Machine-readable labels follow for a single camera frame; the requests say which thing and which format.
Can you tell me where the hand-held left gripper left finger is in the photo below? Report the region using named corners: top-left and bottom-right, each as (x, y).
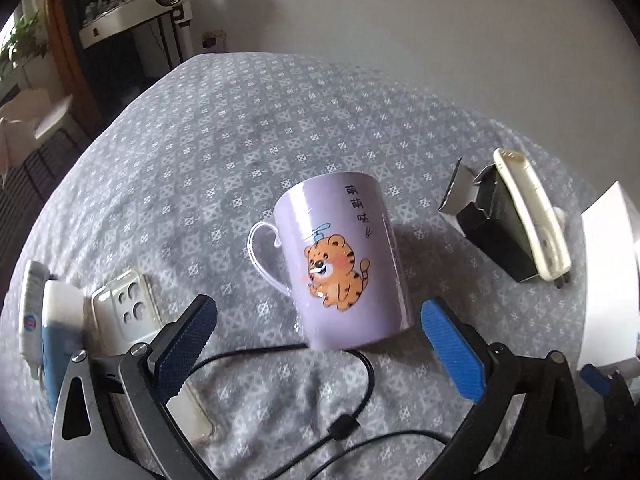
top-left (50, 295), bottom-right (221, 480)

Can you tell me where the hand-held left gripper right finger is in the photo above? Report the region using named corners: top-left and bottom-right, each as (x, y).
top-left (420, 297), bottom-right (601, 480)

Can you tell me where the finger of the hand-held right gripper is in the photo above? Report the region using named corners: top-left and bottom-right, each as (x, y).
top-left (579, 364), bottom-right (640, 453)

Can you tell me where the white storage box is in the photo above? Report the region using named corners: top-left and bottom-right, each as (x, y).
top-left (575, 181), bottom-right (640, 376)

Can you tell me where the black cardboard box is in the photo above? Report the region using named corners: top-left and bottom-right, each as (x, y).
top-left (437, 157), bottom-right (541, 283)

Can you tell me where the blue and white tube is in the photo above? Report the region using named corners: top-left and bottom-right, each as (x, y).
top-left (40, 280), bottom-right (86, 411)

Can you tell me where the purple mug with tiger print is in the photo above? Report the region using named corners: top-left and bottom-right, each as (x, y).
top-left (246, 171), bottom-right (413, 352)

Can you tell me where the clear phone case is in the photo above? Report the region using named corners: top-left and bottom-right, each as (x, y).
top-left (91, 269), bottom-right (216, 443)

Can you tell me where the grey patterned bedsheet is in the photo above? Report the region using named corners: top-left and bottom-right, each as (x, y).
top-left (0, 52), bottom-right (640, 480)

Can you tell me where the white shelf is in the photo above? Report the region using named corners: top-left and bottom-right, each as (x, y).
top-left (78, 0), bottom-right (193, 50)

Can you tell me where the green potted plant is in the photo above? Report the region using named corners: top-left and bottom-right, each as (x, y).
top-left (0, 10), bottom-right (51, 81)

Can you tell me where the black cable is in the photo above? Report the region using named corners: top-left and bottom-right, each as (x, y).
top-left (192, 347), bottom-right (451, 480)

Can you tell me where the black wire rack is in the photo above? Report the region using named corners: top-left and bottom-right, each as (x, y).
top-left (0, 125), bottom-right (96, 221)

